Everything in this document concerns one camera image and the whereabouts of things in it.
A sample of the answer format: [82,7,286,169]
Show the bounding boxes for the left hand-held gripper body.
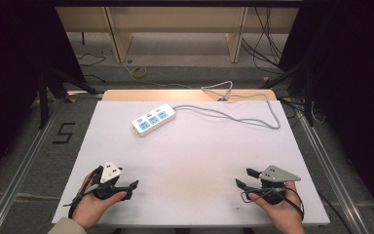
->
[92,160,134,201]

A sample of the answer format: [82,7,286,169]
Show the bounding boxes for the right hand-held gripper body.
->
[258,165,302,206]

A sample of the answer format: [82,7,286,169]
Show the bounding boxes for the white power strip blue sockets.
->
[131,102,177,137]

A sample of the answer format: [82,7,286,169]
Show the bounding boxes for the person's right hand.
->
[247,180,307,234]

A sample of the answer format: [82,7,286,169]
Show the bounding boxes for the person's left hand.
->
[72,173,128,230]

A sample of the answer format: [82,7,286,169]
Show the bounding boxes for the wooden table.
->
[101,89,278,102]

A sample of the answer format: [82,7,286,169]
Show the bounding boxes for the yellow tape roll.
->
[131,66,149,79]

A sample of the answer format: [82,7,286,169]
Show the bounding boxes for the black stand legs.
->
[258,59,317,128]
[38,66,99,131]

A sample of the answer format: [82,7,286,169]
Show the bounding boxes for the light wooden shelf unit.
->
[55,6,300,64]

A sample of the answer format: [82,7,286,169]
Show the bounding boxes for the grey power strip cable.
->
[172,80,281,131]

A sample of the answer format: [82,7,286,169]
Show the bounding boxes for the metal floor rail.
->
[0,97,66,234]
[295,105,373,234]

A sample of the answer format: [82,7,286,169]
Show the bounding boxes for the thin black floor cable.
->
[75,52,108,85]

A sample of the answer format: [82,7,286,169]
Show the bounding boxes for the bundle of black floor cables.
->
[241,6,290,73]

